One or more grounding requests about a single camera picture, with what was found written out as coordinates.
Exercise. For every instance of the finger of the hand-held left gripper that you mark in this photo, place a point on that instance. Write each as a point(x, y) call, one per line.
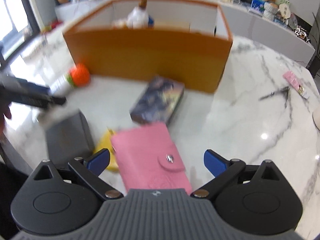
point(37, 100)
point(30, 85)

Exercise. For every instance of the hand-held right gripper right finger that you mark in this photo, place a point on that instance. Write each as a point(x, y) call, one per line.
point(215, 163)

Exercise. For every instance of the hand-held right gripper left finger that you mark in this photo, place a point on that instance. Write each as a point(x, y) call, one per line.
point(97, 161)

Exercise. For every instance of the yellow plastic object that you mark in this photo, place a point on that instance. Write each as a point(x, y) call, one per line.
point(105, 140)

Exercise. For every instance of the black box gold lettering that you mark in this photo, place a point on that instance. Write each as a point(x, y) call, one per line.
point(70, 140)

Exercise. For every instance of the pink snap wallet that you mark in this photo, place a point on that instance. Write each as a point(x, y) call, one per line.
point(142, 155)

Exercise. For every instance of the orange crochet fruit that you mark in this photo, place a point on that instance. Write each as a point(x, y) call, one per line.
point(80, 75)

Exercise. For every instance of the dark illustrated card box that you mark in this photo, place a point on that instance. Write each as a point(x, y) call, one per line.
point(157, 97)

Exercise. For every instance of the orange cardboard box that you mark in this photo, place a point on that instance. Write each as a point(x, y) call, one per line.
point(150, 55)

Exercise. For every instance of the brown doll white blue outfit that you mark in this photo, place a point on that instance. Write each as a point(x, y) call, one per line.
point(137, 17)

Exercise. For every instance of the person's left hand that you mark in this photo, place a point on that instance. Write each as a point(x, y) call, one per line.
point(7, 113)

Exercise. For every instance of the red feather toy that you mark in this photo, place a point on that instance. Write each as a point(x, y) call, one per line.
point(56, 25)

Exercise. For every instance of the metal nail clipper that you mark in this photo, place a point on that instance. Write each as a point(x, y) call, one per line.
point(283, 90)

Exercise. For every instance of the white thermos bottle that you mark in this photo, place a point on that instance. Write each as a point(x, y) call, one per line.
point(317, 121)

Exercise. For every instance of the pink printed card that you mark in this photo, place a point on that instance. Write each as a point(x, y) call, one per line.
point(292, 78)

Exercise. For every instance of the white marble tv stand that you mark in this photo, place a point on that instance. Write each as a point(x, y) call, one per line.
point(250, 30)

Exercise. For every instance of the cow pattern toy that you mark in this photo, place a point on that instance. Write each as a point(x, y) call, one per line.
point(301, 33)

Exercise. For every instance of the teddy bear in basket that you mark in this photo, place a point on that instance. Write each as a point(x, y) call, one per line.
point(270, 11)

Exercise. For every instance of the decorative plate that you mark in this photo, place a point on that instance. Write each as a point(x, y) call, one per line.
point(293, 21)

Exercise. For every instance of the round paper fan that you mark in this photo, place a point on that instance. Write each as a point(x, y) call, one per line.
point(283, 12)

